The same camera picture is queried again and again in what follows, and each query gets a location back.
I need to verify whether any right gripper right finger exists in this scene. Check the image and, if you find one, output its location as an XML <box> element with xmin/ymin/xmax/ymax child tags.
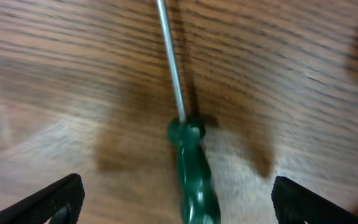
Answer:
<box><xmin>271</xmin><ymin>176</ymin><xmax>358</xmax><ymax>224</ymax></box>

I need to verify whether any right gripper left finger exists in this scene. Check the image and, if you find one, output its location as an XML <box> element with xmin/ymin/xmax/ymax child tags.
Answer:
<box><xmin>0</xmin><ymin>173</ymin><xmax>85</xmax><ymax>224</ymax></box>

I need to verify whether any green handled screwdriver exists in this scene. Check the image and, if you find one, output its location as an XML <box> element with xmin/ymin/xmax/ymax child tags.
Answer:
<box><xmin>157</xmin><ymin>0</ymin><xmax>221</xmax><ymax>224</ymax></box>

